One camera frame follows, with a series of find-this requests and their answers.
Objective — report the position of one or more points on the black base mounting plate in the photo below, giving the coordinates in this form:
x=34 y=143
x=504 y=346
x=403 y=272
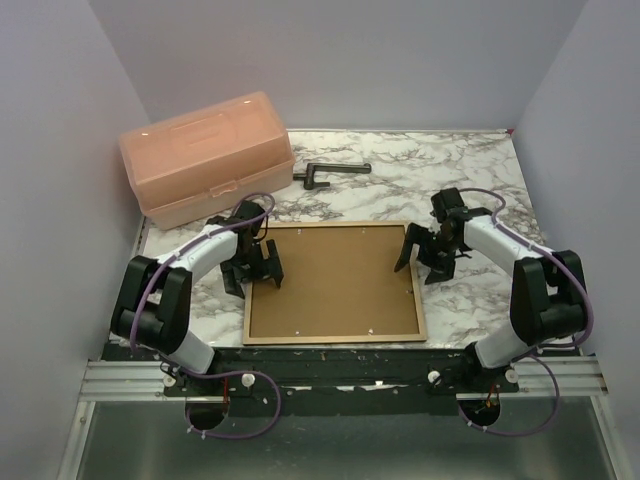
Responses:
x=334 y=382

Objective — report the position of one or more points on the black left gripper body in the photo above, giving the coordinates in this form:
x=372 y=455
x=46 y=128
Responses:
x=253 y=266

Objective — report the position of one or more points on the brown fibreboard backing board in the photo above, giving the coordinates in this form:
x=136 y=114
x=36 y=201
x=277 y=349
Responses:
x=335 y=280

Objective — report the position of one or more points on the light wooden picture frame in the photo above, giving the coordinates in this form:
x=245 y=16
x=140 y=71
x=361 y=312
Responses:
x=335 y=340

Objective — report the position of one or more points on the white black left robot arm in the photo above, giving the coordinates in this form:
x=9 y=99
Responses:
x=154 y=301

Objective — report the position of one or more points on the pink translucent plastic box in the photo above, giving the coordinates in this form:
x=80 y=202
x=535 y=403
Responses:
x=201 y=163

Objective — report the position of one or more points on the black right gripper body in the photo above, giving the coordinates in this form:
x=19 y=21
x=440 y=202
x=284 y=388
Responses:
x=437 y=248

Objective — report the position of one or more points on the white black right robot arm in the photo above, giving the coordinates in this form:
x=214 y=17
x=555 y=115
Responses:
x=549 y=303

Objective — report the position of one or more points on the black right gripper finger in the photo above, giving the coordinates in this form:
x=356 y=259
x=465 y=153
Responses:
x=442 y=272
x=414 y=236

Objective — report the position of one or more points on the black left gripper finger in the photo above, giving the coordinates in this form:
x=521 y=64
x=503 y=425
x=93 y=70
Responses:
x=273 y=264
x=234 y=279

